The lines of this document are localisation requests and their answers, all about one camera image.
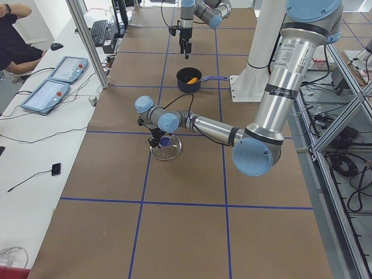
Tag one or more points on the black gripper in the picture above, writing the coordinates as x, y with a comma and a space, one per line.
157, 134
185, 34

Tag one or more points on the glass lid with blue knob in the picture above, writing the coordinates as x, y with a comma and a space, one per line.
169, 148

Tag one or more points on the yellow corn cob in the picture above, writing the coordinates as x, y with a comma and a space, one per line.
193, 80

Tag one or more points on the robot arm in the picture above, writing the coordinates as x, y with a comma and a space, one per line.
210, 12
286, 37

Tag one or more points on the dark blue saucepan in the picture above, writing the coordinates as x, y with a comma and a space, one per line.
187, 73

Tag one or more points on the brown table mat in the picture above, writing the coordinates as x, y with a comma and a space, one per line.
125, 214

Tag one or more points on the black keyboard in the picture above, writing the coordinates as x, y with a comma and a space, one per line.
98, 32

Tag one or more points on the small black device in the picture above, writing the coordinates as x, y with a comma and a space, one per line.
56, 169

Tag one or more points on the upper teach pendant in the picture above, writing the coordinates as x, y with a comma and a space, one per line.
69, 69

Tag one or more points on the teach pendant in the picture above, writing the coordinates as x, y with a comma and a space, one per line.
46, 96
69, 69

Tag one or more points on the lower teach pendant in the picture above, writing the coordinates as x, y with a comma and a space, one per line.
46, 96

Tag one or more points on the black computer mouse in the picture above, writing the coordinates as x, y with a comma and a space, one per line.
55, 46

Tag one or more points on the seated person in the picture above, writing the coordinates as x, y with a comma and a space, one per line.
16, 56

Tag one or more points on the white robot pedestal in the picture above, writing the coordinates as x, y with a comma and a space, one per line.
250, 84

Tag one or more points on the aluminium frame post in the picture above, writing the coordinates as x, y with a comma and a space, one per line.
79, 20

